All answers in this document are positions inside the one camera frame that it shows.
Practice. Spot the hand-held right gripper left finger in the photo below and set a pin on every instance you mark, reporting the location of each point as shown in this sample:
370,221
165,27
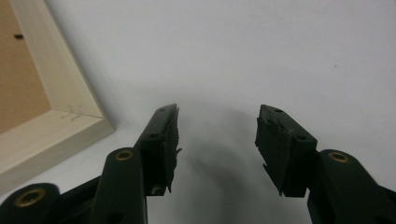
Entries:
155,149

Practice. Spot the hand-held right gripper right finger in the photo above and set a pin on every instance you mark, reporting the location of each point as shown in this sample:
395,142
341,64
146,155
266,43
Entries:
286,149

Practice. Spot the light wooden photo frame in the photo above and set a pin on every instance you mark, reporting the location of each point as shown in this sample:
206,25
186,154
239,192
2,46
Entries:
28,93

